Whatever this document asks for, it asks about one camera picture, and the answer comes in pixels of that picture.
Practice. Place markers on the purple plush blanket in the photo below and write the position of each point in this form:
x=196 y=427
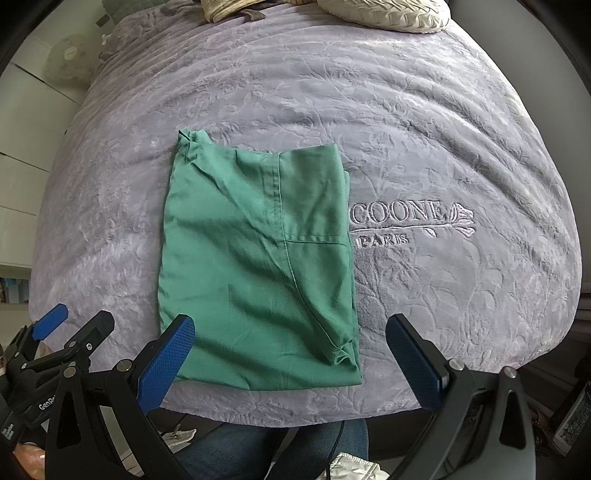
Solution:
x=438 y=138

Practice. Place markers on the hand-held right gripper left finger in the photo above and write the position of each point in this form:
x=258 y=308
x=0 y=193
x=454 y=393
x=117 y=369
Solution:
x=168 y=364

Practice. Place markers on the person's left hand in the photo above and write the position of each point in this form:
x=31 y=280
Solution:
x=30 y=461

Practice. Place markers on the silver quilted bag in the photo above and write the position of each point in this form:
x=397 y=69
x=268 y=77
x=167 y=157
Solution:
x=360 y=468

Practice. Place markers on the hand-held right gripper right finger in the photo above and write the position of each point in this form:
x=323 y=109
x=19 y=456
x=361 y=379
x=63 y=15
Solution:
x=415 y=364

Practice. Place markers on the green work jacket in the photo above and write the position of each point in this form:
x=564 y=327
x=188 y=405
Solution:
x=240 y=277

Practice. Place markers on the printed box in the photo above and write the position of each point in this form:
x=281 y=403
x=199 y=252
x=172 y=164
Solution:
x=575 y=420

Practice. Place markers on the cream pleated pillow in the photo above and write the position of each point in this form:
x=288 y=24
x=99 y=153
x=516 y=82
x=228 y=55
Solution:
x=388 y=16

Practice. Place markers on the beige striped cloth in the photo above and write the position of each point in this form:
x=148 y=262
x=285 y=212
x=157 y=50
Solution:
x=226 y=9

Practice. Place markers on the pale round disc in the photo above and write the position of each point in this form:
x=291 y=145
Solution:
x=69 y=57

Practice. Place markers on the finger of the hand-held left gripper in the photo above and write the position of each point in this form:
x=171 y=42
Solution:
x=94 y=330
x=51 y=321

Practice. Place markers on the row of books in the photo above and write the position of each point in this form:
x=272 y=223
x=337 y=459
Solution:
x=14 y=290

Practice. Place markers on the grey cloth strip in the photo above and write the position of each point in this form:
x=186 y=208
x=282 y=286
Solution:
x=251 y=14

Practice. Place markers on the white wardrobe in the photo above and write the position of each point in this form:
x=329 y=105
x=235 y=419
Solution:
x=27 y=138

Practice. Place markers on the person's legs in jeans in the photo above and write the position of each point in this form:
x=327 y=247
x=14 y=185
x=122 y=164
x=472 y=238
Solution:
x=240 y=447

